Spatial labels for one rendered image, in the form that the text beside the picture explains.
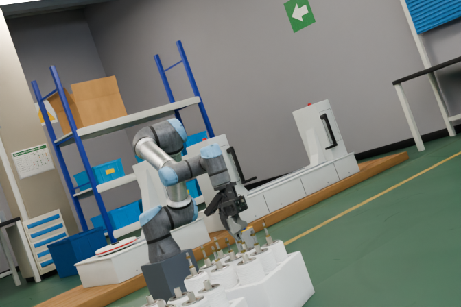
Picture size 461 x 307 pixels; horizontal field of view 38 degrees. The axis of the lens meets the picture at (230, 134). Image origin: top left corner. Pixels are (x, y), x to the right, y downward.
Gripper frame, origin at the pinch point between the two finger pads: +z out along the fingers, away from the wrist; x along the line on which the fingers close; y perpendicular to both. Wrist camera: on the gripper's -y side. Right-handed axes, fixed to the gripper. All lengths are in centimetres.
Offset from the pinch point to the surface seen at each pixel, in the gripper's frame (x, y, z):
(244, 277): -4.6, 1.1, 14.5
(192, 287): -9.3, -21.1, 13.2
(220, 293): -29.6, 10.9, 12.0
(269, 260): 10.6, 2.9, 13.3
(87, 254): 236, -399, 20
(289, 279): 14.7, 5.6, 23.0
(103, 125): 326, -412, -106
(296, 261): 25.7, 3.3, 19.4
